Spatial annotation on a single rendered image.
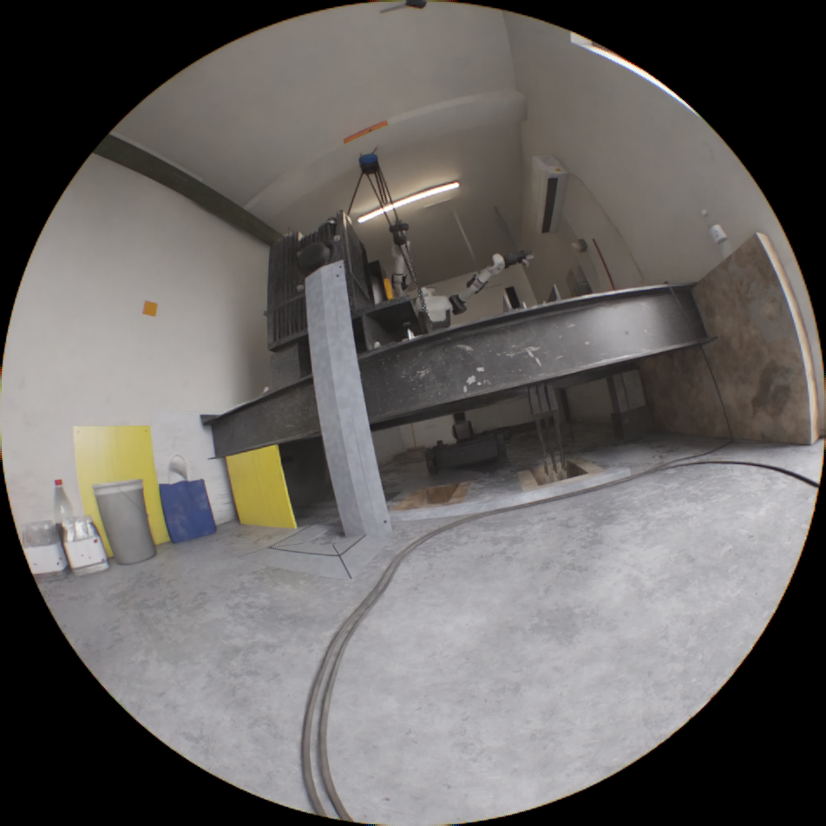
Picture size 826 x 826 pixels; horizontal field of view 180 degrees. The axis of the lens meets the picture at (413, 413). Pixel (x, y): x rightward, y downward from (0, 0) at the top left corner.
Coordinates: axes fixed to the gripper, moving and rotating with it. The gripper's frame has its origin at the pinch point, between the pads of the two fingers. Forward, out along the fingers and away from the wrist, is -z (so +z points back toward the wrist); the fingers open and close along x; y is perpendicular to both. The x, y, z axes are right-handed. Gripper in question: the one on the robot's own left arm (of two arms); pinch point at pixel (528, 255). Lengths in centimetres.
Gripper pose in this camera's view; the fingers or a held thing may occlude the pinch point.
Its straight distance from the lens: 202.5
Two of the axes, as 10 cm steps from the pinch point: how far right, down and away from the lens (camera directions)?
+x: 4.0, 0.7, 9.1
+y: 1.3, 9.8, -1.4
